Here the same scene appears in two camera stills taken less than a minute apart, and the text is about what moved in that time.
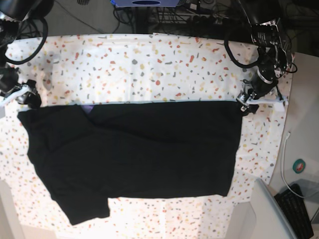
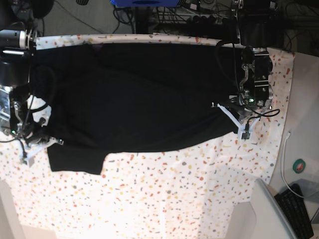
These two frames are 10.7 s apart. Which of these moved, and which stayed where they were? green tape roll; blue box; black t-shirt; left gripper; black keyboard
Moved: left gripper; black t-shirt
Stayed: green tape roll; blue box; black keyboard
